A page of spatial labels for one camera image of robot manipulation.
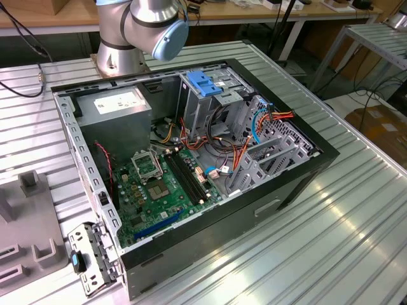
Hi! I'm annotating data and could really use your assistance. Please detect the orange red power wire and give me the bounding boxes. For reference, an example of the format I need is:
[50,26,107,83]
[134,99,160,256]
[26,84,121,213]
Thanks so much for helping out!
[259,104,295,126]

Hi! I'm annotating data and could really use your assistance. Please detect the grey metal disk bay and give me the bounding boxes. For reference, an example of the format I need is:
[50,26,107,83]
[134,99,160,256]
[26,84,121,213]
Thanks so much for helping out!
[226,94,321,200]

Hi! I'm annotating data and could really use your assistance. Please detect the black RAM slot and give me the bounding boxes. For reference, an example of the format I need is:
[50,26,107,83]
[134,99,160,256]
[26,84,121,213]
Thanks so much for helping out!
[172,152,207,202]
[167,152,204,205]
[176,151,210,200]
[163,154,200,207]

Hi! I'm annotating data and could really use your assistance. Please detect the grey optical drive cage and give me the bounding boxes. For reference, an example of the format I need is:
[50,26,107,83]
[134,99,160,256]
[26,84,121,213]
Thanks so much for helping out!
[176,66,255,142]

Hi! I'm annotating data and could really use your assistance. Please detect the CPU socket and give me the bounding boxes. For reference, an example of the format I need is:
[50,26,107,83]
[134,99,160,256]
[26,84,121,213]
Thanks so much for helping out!
[130,149,164,184]

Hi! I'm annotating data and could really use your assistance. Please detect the square chipset heat sink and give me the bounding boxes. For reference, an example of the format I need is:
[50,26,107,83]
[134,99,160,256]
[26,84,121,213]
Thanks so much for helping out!
[146,180,171,202]

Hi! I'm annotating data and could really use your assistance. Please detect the green motherboard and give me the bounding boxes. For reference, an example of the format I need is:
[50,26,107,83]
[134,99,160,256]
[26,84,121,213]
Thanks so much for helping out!
[113,147,224,249]

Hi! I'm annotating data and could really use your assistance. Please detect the blue plastic drive latch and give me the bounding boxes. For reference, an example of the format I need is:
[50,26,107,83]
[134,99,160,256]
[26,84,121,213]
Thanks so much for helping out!
[186,71,223,98]

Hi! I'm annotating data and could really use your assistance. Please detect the black open PC case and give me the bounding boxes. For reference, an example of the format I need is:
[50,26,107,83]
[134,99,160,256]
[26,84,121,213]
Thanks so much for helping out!
[50,58,340,301]

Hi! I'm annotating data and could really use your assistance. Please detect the blue expansion slot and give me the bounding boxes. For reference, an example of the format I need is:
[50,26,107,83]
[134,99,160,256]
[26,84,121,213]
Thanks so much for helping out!
[133,208,186,241]

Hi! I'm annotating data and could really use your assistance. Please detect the grey power supply unit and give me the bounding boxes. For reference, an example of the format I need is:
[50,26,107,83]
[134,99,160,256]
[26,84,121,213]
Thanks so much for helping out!
[74,86,153,163]

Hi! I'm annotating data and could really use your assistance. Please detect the black latch blue stripe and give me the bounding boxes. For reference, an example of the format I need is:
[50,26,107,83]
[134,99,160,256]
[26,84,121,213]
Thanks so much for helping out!
[69,249,87,274]

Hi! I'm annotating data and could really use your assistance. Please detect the large brown cardboard box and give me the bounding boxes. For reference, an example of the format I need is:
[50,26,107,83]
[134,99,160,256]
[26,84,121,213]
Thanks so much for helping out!
[345,106,407,156]

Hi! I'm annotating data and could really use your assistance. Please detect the grey parts rack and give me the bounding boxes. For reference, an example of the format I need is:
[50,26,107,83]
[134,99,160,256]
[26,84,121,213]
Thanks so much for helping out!
[0,170,70,288]

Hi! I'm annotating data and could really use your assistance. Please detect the metal slat side table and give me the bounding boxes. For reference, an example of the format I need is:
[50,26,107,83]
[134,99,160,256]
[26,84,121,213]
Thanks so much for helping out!
[310,24,407,93]

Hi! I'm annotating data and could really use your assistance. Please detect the short blue wire white plug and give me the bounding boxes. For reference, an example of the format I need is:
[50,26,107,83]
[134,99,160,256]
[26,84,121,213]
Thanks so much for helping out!
[203,164,235,180]

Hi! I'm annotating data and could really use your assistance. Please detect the orange red wire bundle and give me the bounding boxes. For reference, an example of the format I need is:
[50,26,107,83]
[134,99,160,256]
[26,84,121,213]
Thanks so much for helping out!
[179,117,254,171]

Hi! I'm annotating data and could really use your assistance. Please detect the yellow black wire bundle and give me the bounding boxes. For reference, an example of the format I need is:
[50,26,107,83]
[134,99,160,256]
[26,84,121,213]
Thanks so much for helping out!
[158,123,176,144]

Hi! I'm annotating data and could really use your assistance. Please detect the blue data wire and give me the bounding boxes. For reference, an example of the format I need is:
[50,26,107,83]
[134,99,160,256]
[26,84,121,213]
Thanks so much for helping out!
[251,103,273,146]

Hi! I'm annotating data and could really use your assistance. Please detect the square brown base plate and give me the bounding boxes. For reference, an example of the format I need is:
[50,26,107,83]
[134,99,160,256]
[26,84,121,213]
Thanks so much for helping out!
[90,53,150,79]

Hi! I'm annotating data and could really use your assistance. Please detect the wooden desk white frame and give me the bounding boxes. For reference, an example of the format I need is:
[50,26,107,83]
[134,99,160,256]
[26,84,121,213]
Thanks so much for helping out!
[0,0,384,61]

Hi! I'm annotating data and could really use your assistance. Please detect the metal slot retainer bracket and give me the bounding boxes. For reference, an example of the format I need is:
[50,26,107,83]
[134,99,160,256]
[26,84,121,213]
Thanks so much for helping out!
[67,221,125,298]

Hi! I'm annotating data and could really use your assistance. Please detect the black cable metal connector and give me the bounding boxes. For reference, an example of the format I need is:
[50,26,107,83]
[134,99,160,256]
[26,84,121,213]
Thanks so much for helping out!
[0,4,53,98]

